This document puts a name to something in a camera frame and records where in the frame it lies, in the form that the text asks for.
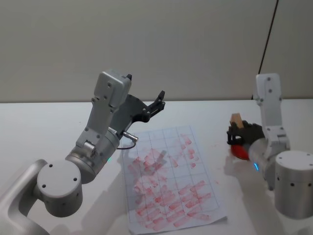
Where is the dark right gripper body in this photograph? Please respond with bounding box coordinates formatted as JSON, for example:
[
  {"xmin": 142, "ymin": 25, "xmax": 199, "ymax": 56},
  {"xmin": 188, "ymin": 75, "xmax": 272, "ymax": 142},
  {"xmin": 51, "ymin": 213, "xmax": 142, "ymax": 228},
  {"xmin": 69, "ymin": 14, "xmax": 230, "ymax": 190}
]
[{"xmin": 240, "ymin": 121, "xmax": 265, "ymax": 148}]

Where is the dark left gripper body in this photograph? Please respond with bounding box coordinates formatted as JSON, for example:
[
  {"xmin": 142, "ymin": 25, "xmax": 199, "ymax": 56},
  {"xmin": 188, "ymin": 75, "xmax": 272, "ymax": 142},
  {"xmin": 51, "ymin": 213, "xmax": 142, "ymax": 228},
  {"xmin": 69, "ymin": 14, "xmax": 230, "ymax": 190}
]
[{"xmin": 116, "ymin": 94, "xmax": 149, "ymax": 135}]

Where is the wooden stamp block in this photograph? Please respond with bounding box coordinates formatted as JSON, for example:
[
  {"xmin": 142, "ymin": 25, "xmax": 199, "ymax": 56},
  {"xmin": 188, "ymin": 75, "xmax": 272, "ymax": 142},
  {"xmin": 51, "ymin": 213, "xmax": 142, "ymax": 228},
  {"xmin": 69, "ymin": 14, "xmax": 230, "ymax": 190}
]
[{"xmin": 229, "ymin": 113, "xmax": 244, "ymax": 129}]

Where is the gridded paper with red stamps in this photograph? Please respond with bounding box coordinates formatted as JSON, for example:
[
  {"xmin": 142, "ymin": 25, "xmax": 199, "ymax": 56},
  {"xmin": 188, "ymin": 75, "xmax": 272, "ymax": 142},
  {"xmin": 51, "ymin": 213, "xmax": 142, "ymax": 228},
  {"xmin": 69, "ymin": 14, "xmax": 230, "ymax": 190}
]
[{"xmin": 121, "ymin": 125, "xmax": 228, "ymax": 234}]

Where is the thin cable with silver plug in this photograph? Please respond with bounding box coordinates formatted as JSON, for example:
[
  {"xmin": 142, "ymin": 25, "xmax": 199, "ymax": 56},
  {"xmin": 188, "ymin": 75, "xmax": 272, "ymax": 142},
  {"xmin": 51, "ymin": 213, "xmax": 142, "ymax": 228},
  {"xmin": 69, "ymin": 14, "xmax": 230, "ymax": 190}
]
[{"xmin": 116, "ymin": 131, "xmax": 139, "ymax": 150}]

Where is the thin black cable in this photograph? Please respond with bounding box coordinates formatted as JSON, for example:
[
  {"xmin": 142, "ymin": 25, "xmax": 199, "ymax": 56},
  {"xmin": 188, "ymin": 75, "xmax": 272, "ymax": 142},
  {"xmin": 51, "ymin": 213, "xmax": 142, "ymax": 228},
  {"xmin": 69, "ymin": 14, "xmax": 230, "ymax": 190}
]
[{"xmin": 251, "ymin": 0, "xmax": 280, "ymax": 100}]

